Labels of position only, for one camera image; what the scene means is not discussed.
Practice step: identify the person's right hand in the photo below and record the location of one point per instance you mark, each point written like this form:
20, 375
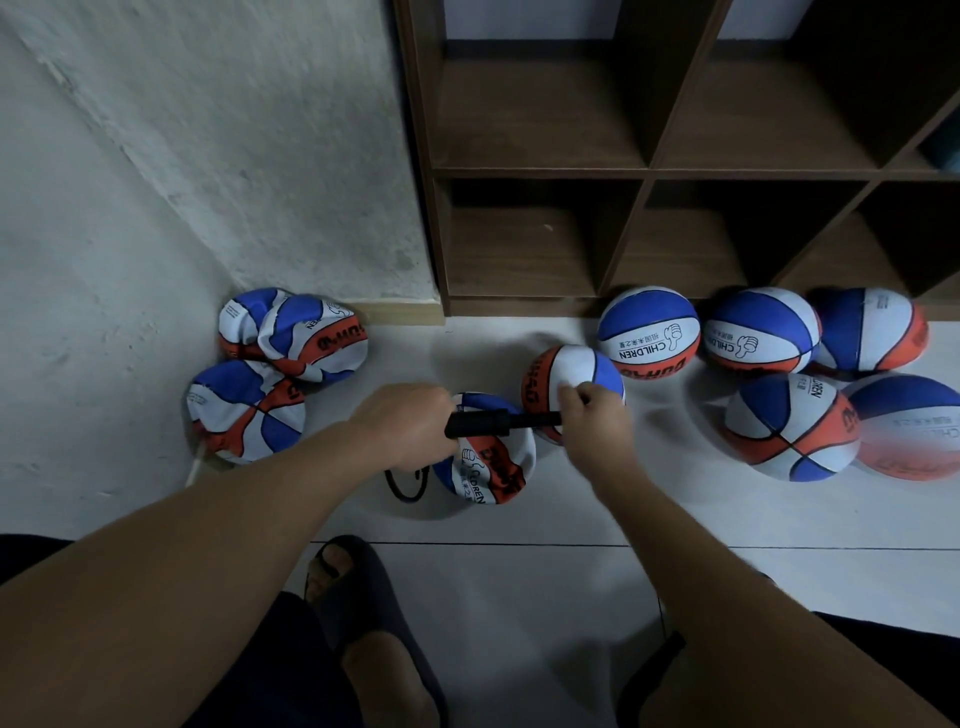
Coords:
600, 443

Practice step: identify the person's left foot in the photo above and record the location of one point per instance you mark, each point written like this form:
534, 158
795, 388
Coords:
387, 683

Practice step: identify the person's left forearm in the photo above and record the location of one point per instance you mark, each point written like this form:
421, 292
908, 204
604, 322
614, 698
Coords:
150, 593

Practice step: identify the black hand pump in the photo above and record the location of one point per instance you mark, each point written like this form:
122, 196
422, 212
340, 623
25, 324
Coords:
488, 425

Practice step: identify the brown wooden cubby shelf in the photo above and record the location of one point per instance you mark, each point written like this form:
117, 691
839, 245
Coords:
533, 135

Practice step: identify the black sandal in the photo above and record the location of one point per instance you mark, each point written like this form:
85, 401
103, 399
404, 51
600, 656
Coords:
365, 593
642, 675

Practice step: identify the person's left hand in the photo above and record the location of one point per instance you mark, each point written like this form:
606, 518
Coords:
402, 425

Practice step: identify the person's right forearm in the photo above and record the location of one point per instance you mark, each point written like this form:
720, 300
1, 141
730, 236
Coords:
773, 623

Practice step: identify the blue white red basketball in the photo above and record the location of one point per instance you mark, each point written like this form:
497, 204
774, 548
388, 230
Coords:
650, 330
488, 473
243, 413
792, 428
315, 338
870, 330
762, 330
237, 323
563, 372
905, 431

